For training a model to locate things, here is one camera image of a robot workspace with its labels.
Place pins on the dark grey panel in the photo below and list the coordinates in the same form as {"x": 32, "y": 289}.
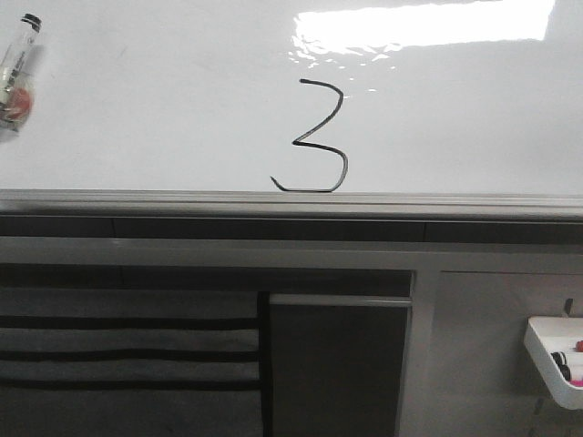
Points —
{"x": 337, "y": 364}

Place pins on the white whiteboard with aluminium frame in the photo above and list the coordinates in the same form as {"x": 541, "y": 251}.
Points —
{"x": 434, "y": 109}

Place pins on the white plastic storage tray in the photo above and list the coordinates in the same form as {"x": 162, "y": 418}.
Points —
{"x": 545, "y": 335}

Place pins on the black marker in tray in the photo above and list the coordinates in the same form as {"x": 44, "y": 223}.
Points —
{"x": 560, "y": 359}

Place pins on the white black-tipped whiteboard marker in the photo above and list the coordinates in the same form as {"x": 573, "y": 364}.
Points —
{"x": 17, "y": 92}

